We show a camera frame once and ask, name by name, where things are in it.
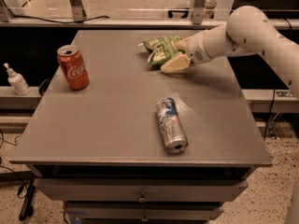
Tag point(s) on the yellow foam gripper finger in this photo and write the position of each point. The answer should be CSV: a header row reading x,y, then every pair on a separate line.
x,y
179,62
182,44

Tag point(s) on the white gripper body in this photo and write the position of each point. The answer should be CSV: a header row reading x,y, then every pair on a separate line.
x,y
195,48

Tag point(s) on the green jalapeno chip bag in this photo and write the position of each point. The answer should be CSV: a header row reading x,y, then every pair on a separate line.
x,y
161,49

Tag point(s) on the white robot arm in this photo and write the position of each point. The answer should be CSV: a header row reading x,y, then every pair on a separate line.
x,y
272,197

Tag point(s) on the silver blue energy drink can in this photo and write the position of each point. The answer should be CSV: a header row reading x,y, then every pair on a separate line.
x,y
174,137

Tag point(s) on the red Coca-Cola can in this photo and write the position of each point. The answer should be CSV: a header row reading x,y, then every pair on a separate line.
x,y
73,66

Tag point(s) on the white pump bottle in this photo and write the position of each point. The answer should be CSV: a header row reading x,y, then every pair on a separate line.
x,y
17,81

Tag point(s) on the upper grey drawer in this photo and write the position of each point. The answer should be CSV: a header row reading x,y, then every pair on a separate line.
x,y
141,190

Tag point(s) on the grey drawer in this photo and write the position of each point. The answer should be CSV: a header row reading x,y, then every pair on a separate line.
x,y
144,211
141,190

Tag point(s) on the lower grey drawer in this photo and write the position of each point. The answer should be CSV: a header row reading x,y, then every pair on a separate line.
x,y
144,211

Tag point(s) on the black power strip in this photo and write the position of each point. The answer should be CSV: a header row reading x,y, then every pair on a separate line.
x,y
27,209

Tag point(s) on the right metal frame post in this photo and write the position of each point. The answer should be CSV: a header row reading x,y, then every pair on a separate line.
x,y
197,8

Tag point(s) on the metal frame post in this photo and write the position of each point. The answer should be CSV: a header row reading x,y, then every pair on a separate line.
x,y
78,10
197,8

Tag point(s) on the left metal frame post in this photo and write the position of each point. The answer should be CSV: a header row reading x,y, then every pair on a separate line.
x,y
78,10

